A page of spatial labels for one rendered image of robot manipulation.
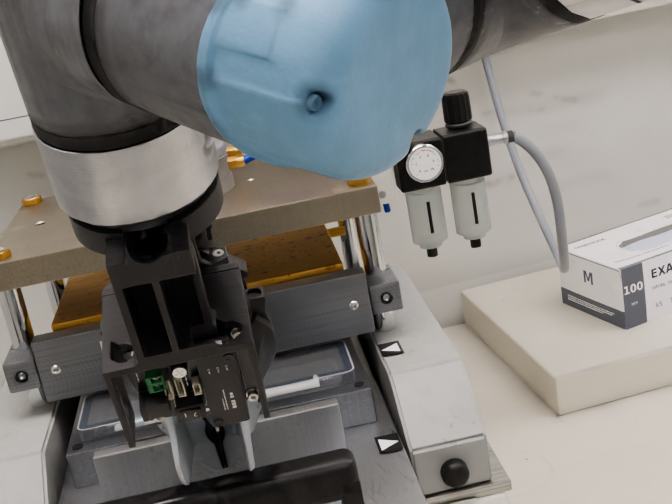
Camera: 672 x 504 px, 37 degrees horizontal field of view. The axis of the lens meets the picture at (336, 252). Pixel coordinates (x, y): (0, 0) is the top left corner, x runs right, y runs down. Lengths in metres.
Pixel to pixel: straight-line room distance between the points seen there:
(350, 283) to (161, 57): 0.38
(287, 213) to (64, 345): 0.17
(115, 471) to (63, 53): 0.31
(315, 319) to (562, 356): 0.49
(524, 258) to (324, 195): 0.73
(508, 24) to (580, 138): 0.98
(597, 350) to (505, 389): 0.12
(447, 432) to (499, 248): 0.74
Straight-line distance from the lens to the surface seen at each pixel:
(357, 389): 0.67
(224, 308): 0.49
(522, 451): 1.06
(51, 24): 0.39
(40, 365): 0.71
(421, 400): 0.66
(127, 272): 0.44
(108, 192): 0.43
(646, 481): 1.00
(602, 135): 1.40
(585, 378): 1.11
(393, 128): 0.33
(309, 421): 0.62
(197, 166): 0.44
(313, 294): 0.69
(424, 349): 0.70
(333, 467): 0.56
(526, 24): 0.42
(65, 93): 0.41
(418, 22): 0.33
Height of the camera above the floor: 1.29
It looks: 18 degrees down
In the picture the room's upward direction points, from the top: 11 degrees counter-clockwise
